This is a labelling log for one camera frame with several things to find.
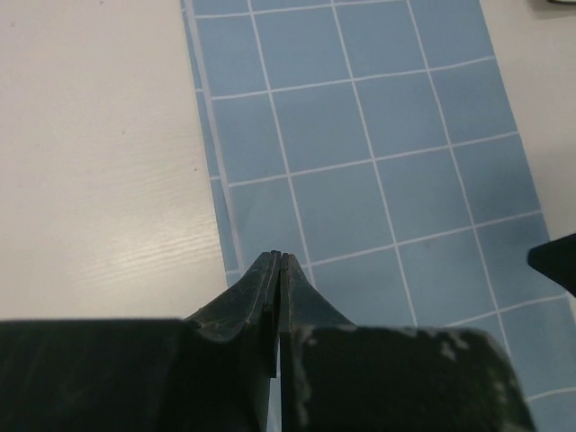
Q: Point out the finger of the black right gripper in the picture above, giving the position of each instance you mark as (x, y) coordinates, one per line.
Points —
(556, 260)

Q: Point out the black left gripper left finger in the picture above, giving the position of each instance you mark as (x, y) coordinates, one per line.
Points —
(208, 372)

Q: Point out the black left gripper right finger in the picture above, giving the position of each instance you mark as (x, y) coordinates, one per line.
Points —
(337, 376)

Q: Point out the blue grid placemat cloth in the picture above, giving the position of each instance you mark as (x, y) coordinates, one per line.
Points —
(374, 140)

